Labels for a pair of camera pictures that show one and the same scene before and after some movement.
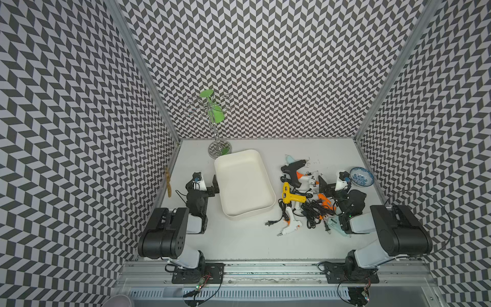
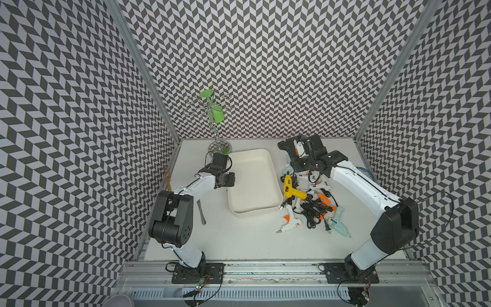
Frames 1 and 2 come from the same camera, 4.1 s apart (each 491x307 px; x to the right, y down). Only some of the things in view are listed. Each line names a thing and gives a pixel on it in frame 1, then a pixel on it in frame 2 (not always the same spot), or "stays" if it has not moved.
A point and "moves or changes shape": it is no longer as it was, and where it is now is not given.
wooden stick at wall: (168, 181) stays
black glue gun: (291, 169) → (288, 145)
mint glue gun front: (334, 220) stays
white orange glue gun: (292, 224) stays
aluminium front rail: (158, 273) stays
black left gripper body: (210, 192) → (228, 180)
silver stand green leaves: (213, 109) stays
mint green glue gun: (289, 159) moves or changes shape
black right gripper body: (341, 203) → (305, 164)
